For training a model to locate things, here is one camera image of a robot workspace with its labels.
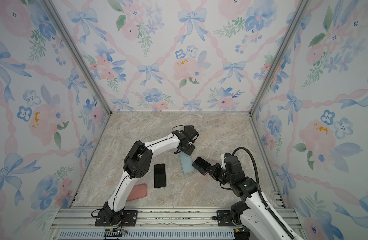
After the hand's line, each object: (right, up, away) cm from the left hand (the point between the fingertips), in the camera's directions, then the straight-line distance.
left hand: (189, 148), depth 98 cm
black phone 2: (-17, -14, -13) cm, 26 cm away
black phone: (+7, -8, -10) cm, 15 cm away
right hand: (+8, -7, -20) cm, 23 cm away
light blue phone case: (-2, -8, -6) cm, 10 cm away
